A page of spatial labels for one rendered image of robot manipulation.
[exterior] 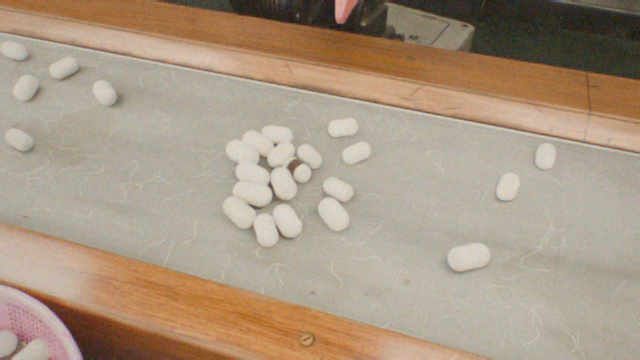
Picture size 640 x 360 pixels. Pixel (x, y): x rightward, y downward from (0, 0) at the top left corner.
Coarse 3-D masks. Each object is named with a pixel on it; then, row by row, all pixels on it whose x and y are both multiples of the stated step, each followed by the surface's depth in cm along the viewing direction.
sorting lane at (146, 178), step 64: (0, 64) 68; (128, 64) 68; (0, 128) 58; (64, 128) 58; (128, 128) 59; (192, 128) 59; (256, 128) 59; (320, 128) 59; (384, 128) 59; (448, 128) 59; (0, 192) 51; (64, 192) 51; (128, 192) 51; (192, 192) 52; (320, 192) 52; (384, 192) 52; (448, 192) 52; (576, 192) 52; (128, 256) 46; (192, 256) 46; (256, 256) 46; (320, 256) 46; (384, 256) 46; (512, 256) 46; (576, 256) 46; (384, 320) 42; (448, 320) 42; (512, 320) 42; (576, 320) 42
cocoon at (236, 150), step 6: (228, 144) 54; (234, 144) 54; (240, 144) 54; (246, 144) 54; (228, 150) 54; (234, 150) 53; (240, 150) 53; (246, 150) 53; (252, 150) 53; (228, 156) 54; (234, 156) 53; (240, 156) 53; (246, 156) 53; (252, 156) 53; (258, 156) 53; (240, 162) 53; (252, 162) 53
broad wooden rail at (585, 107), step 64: (0, 0) 76; (64, 0) 76; (128, 0) 76; (192, 64) 68; (256, 64) 66; (320, 64) 64; (384, 64) 64; (448, 64) 65; (512, 64) 65; (512, 128) 59; (576, 128) 58
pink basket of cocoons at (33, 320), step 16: (0, 288) 40; (0, 304) 40; (16, 304) 40; (32, 304) 39; (0, 320) 41; (16, 320) 41; (32, 320) 40; (48, 320) 38; (16, 336) 41; (32, 336) 40; (48, 336) 39; (64, 336) 37; (64, 352) 38
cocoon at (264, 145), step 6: (246, 132) 55; (252, 132) 55; (258, 132) 55; (246, 138) 55; (252, 138) 55; (258, 138) 54; (264, 138) 54; (252, 144) 54; (258, 144) 54; (264, 144) 54; (270, 144) 54; (258, 150) 54; (264, 150) 54; (270, 150) 54; (264, 156) 55
